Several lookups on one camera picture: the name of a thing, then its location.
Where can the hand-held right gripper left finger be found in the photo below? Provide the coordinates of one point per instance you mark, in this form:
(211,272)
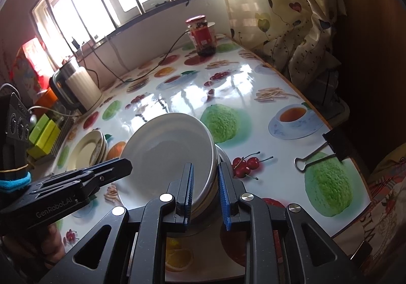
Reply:
(187,195)

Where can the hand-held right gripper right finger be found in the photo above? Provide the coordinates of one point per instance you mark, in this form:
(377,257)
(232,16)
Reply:
(224,195)

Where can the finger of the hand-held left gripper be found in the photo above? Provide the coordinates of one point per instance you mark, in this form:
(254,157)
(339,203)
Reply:
(107,171)

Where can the white bowl with grey rim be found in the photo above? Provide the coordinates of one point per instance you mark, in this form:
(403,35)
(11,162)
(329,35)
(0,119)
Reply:
(207,208)

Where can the beige plate with brown patch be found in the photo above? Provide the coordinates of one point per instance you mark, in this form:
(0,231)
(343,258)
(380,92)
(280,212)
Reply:
(87,151)

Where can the person's left hand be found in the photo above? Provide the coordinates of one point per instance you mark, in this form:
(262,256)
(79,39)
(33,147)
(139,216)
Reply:
(55,244)

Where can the grey round device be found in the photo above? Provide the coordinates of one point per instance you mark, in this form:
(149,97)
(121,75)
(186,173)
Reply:
(32,119)

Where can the yellow-green box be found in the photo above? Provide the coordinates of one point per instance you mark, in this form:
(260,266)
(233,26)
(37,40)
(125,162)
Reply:
(46,133)
(44,149)

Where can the orange box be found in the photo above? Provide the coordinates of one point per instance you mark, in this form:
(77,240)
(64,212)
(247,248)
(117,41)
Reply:
(47,97)

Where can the red printed box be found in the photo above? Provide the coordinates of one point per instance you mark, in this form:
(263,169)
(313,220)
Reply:
(28,59)

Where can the cream ribbed electric kettle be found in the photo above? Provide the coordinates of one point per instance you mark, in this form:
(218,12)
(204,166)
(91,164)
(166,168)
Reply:
(82,87)

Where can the food-print tablecloth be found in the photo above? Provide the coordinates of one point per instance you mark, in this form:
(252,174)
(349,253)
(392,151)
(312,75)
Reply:
(269,112)

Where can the black binder clip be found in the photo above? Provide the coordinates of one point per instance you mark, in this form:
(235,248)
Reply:
(336,144)

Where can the glass jar with red label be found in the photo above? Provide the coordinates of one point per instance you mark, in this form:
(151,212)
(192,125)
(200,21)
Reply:
(203,36)

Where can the patterned red cloth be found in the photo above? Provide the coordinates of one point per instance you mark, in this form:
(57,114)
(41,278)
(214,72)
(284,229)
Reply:
(383,208)

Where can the white plastic cup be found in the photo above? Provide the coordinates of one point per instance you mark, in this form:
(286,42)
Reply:
(213,30)

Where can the dark wooden cabinet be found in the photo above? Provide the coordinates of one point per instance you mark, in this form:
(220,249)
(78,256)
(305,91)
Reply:
(374,49)

